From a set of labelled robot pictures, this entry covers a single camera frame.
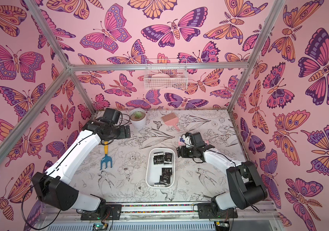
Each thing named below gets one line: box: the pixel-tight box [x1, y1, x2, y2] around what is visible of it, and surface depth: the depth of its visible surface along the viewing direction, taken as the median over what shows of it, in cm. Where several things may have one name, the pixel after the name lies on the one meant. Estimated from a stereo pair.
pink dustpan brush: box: [161, 112, 180, 132], surface depth 116 cm
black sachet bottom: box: [159, 171, 173, 186], surface depth 83 cm
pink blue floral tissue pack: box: [177, 135, 184, 147], surface depth 99 cm
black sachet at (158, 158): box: [153, 151, 165, 165], surface depth 92 cm
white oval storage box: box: [145, 147, 176, 189], surface depth 89 cm
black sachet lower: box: [161, 167, 173, 177], surface depth 87 cm
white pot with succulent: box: [128, 107, 147, 130], surface depth 105 cm
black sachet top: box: [163, 152, 173, 165], surface depth 90 cm
